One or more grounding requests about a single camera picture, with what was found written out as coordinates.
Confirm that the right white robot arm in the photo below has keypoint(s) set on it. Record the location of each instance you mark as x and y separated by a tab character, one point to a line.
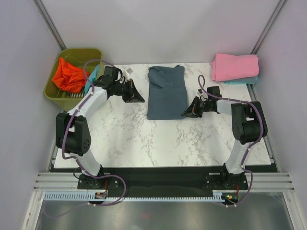
248	128

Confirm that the grey-blue t shirt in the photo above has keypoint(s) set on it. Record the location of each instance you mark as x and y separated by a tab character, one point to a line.
168	97

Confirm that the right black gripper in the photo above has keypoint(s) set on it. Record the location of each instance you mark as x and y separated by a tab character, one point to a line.
192	111

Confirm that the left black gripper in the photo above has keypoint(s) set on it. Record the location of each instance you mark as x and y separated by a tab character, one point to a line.
134	96

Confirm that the olive green plastic bin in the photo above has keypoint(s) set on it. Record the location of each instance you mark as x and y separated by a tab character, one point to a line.
78	58

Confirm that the left corner aluminium post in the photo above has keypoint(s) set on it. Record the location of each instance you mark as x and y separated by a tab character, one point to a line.
50	24

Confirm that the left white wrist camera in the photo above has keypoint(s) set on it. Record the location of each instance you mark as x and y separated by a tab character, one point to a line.
129	70

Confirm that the corner aluminium post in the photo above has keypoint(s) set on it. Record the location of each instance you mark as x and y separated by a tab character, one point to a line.
268	26
50	24

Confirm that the orange t shirt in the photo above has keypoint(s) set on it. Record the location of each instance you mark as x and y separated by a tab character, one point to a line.
69	78

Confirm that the aluminium rail frame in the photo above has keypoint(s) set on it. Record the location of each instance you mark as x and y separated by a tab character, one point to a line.
123	137

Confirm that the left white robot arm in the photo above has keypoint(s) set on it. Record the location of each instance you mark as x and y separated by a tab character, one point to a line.
72	130

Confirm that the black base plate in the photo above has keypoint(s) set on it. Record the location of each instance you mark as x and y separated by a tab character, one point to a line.
165	181

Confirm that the light blue cloth in bin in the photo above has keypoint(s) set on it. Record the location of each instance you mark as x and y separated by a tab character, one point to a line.
92	78

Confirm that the folded teal t shirt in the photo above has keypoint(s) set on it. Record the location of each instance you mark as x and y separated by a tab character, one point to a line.
242	81

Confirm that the right corner aluminium post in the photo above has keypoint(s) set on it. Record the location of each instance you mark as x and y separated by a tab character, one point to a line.
268	26

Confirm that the slotted cable duct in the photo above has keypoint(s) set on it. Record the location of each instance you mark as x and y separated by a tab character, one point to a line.
95	196

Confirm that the folded pink t shirt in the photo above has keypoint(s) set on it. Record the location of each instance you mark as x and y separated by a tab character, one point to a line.
226	67

